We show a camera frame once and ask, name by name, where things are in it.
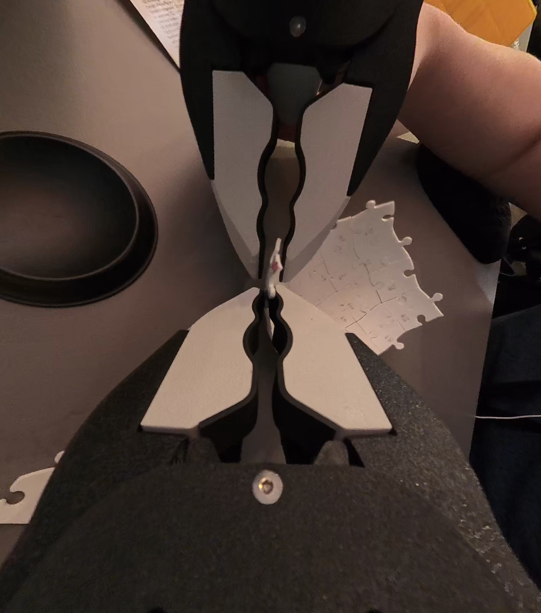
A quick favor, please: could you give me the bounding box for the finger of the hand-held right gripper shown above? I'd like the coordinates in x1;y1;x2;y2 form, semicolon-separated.
211;69;281;283
280;82;374;278

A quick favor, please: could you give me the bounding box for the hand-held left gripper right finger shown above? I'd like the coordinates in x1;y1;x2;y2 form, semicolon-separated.
271;286;396;439

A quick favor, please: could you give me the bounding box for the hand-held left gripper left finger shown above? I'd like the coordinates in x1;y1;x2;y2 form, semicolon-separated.
141;288;267;438

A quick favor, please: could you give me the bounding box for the assembled white puzzle section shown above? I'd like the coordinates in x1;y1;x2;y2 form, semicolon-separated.
285;200;444;357

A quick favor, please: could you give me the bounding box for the white puzzle piece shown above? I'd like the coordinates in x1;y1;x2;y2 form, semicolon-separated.
261;238;286;298

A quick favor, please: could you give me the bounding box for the person's right forearm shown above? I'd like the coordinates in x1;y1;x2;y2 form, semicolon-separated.
395;5;541;226

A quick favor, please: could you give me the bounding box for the black round ball stand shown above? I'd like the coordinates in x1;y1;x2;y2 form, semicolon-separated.
0;132;159;309

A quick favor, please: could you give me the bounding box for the scattered loose puzzle pieces group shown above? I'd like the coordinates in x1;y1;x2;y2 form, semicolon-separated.
0;450;65;526

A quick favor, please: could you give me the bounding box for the yellow storage bin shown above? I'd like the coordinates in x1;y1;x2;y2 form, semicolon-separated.
424;0;537;47

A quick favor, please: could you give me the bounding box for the white instruction leaflet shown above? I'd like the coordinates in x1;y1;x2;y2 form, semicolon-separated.
129;0;187;70

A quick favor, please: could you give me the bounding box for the black chair armrest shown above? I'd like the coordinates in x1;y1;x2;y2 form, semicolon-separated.
415;144;513;266

